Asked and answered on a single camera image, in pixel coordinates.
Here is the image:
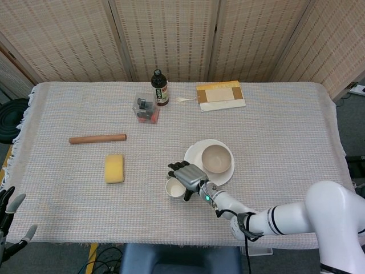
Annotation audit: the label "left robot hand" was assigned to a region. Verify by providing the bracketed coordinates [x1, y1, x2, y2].
[0, 186, 38, 263]

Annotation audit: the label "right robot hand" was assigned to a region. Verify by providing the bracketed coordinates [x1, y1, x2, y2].
[167, 160, 209, 202]

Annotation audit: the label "white paper cup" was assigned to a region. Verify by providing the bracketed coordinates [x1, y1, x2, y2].
[165, 177, 188, 200]

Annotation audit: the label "beige bowl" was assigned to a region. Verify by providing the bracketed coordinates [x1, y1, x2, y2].
[201, 144, 232, 174]

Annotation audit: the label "white plate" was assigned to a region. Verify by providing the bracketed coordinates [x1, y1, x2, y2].
[184, 139, 236, 186]

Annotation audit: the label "light woven tablecloth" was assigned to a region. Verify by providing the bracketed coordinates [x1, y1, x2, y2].
[2, 82, 347, 248]

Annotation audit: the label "yellow sponge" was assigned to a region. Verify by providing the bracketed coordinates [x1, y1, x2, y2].
[104, 154, 125, 184]

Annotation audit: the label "black round stool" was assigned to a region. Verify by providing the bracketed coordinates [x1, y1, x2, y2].
[0, 98, 31, 145]

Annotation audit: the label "blue chair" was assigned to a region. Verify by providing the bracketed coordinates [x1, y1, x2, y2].
[119, 243, 243, 274]

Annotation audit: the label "beige book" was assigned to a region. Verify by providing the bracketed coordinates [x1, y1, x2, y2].
[196, 80, 247, 112]

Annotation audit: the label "clear plastic box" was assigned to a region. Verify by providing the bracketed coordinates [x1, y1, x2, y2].
[133, 91, 160, 124]

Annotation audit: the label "dark sauce bottle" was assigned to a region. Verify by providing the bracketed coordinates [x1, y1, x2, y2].
[151, 69, 170, 107]

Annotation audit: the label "wooden rolling pin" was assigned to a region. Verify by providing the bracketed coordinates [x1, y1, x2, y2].
[68, 134, 127, 145]

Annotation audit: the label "woven folding screen panel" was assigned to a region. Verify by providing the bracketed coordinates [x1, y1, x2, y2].
[109, 0, 225, 83]
[270, 0, 365, 99]
[0, 48, 35, 101]
[206, 0, 313, 83]
[0, 0, 133, 85]

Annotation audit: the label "white power strip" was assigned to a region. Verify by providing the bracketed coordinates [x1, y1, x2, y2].
[349, 82, 365, 96]

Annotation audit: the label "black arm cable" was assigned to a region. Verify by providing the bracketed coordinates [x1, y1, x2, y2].
[212, 204, 265, 274]

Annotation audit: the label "black floor cables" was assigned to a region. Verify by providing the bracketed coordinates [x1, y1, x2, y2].
[82, 247, 126, 274]

